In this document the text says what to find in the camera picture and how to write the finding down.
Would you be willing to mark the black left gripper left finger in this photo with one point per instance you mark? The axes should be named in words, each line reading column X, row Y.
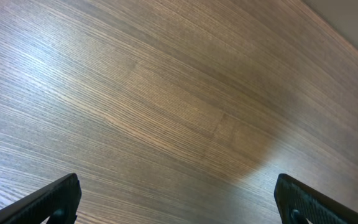
column 55, row 203

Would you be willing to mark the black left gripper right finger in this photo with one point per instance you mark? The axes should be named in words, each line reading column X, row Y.
column 299, row 203

